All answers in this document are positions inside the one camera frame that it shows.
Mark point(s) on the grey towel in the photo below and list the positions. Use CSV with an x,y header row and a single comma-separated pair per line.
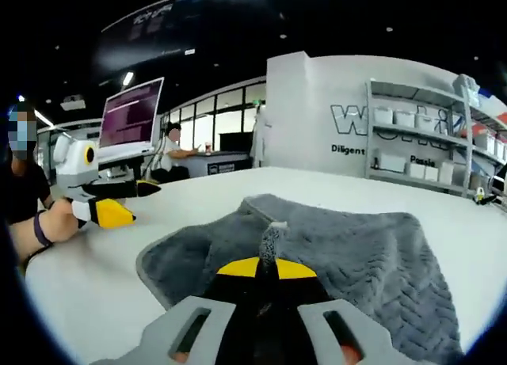
x,y
356,254

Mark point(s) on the person's left hand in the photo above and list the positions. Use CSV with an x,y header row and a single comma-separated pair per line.
x,y
59,222

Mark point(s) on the person in white shirt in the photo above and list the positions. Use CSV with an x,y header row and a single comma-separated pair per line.
x,y
24,191

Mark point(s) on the ceiling projector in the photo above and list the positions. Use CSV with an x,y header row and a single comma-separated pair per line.
x,y
73,103

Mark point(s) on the large white monitor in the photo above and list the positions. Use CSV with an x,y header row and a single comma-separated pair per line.
x,y
126,119

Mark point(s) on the purple wristband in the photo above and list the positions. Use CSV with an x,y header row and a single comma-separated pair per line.
x,y
40,230

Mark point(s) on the dark counter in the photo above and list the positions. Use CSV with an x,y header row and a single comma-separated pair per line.
x,y
222,165

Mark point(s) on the hanging white coat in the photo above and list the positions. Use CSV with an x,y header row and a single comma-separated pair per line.
x,y
259,139

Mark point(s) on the small yellow white device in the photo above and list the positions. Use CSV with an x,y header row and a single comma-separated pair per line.
x,y
479,195

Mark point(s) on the set of white storage bins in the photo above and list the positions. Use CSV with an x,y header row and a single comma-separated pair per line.
x,y
404,119

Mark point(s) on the grey metal shelf rack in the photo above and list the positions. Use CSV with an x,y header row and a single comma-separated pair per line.
x,y
469,143

